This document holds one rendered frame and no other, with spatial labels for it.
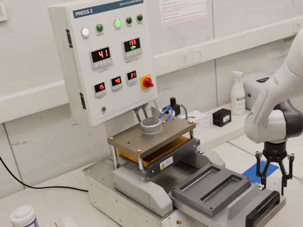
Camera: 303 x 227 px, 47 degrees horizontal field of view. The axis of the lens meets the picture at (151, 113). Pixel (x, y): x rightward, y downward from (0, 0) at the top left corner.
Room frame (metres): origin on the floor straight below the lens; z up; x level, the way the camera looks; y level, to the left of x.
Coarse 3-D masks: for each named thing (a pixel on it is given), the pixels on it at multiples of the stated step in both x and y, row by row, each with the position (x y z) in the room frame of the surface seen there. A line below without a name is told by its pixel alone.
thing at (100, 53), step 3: (96, 51) 1.15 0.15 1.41; (99, 51) 1.16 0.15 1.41; (102, 51) 1.17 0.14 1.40; (105, 51) 1.18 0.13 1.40; (96, 54) 1.15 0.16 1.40; (99, 54) 1.16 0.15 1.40; (102, 54) 1.17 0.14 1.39; (105, 54) 1.17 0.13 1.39; (96, 57) 1.15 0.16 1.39; (99, 57) 1.16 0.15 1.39; (102, 57) 1.17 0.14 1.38; (105, 57) 1.17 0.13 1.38; (96, 60) 1.15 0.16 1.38
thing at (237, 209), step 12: (252, 192) 0.85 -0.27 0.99; (264, 192) 0.87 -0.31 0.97; (180, 204) 0.87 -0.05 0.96; (228, 204) 0.84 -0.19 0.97; (240, 204) 0.81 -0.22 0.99; (252, 204) 0.82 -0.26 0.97; (276, 204) 0.81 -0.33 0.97; (192, 216) 0.84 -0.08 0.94; (204, 216) 0.80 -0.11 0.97; (216, 216) 0.79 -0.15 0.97; (228, 216) 0.78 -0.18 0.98; (240, 216) 0.78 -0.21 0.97; (264, 216) 0.77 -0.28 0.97
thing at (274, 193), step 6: (276, 192) 0.81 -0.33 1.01; (270, 198) 0.79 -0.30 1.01; (276, 198) 0.80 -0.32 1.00; (258, 204) 0.77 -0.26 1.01; (264, 204) 0.77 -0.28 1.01; (270, 204) 0.78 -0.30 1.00; (252, 210) 0.75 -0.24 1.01; (258, 210) 0.75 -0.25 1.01; (264, 210) 0.76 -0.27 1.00; (246, 216) 0.73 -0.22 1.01; (252, 216) 0.73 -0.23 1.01; (258, 216) 0.74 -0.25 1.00; (246, 222) 0.73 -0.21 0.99; (252, 222) 0.72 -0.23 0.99
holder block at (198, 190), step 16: (192, 176) 0.97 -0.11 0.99; (208, 176) 0.98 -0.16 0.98; (224, 176) 0.95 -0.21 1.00; (240, 176) 0.94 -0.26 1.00; (176, 192) 0.90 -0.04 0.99; (192, 192) 0.88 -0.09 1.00; (208, 192) 0.88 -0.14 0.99; (224, 192) 0.88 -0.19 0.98; (240, 192) 0.88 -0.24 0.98; (208, 208) 0.80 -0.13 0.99
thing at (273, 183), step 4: (268, 180) 1.15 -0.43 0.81; (272, 180) 1.14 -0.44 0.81; (276, 180) 1.14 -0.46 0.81; (280, 180) 1.14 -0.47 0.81; (268, 184) 1.12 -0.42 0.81; (272, 184) 1.12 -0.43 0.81; (276, 184) 1.11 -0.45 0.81; (280, 184) 1.11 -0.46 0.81; (268, 188) 1.10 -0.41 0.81; (272, 188) 1.09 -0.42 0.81; (276, 188) 1.09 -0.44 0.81; (280, 188) 1.09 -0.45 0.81; (280, 192) 1.06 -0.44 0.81
